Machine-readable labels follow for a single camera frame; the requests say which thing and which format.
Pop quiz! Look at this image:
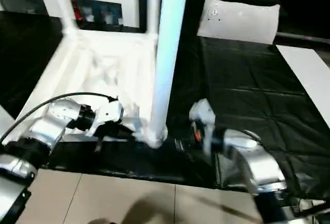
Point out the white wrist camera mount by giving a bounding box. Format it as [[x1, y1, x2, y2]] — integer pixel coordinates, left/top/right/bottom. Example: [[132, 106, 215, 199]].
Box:
[[189, 98, 216, 155], [86, 99, 124, 137]]

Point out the black cabinet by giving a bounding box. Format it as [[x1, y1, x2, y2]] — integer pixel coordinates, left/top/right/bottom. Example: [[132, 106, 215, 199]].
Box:
[[139, 0, 207, 36]]

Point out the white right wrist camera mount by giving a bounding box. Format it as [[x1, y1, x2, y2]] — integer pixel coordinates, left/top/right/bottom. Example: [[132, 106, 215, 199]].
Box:
[[189, 98, 216, 155]]

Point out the black table mat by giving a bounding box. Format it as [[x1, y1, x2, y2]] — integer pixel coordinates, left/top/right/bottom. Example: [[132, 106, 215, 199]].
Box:
[[0, 10, 330, 199]]

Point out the black stand leg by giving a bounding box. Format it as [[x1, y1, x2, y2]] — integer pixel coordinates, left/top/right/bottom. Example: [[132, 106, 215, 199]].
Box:
[[293, 203, 328, 218]]

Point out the white flat board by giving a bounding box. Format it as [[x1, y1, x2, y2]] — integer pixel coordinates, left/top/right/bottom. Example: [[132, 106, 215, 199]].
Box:
[[276, 44, 330, 127]]

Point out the white plastic table top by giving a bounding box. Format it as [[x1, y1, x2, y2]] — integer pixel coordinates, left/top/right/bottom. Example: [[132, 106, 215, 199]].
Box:
[[7, 28, 170, 149]]

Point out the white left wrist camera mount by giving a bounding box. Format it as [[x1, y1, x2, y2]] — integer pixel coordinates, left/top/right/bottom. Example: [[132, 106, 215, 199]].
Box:
[[86, 99, 124, 137]]

